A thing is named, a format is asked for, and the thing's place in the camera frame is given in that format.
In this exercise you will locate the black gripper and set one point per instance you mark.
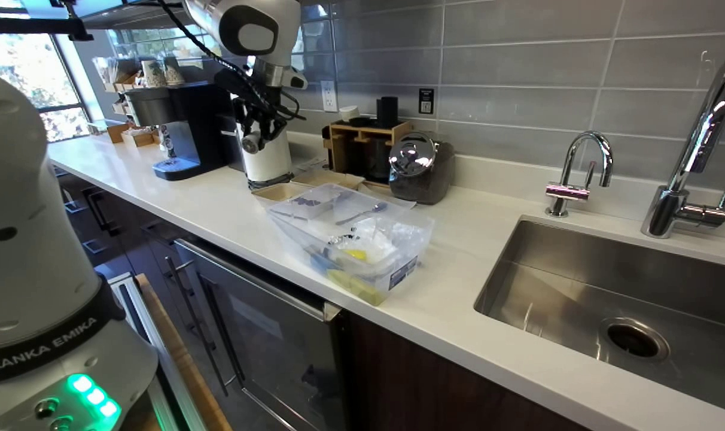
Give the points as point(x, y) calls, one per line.
point(260, 111)

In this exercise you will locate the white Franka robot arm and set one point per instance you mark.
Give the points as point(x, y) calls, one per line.
point(26, 240)

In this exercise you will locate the big clear plastic lunchbox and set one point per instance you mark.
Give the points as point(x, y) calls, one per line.
point(352, 240)

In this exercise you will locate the white paper towel roll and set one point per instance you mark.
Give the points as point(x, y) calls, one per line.
point(268, 163)

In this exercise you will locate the black and blue coffee machine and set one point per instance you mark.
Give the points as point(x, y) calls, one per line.
point(190, 120)

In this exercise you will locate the wooden organizer shelf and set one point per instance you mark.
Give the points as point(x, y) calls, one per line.
point(361, 148)

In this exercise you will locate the dark jar with metal lid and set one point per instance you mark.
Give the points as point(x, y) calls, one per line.
point(422, 171)

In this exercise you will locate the yellow sponge piece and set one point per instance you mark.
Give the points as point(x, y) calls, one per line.
point(355, 256)

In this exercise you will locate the metal overhead shelf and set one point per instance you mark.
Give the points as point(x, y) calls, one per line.
point(99, 19)

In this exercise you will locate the stainless steel dishwasher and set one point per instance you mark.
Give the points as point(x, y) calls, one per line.
point(256, 336)

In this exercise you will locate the window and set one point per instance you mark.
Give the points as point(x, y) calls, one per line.
point(26, 72)

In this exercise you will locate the small chrome faucet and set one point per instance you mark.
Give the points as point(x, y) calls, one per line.
point(573, 187)

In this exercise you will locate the stainless steel sink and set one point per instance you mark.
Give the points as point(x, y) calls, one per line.
point(616, 303)

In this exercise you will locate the large chrome faucet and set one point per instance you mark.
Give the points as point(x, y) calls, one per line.
point(698, 144)

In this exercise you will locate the black wall outlet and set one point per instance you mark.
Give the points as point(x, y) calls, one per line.
point(426, 100)

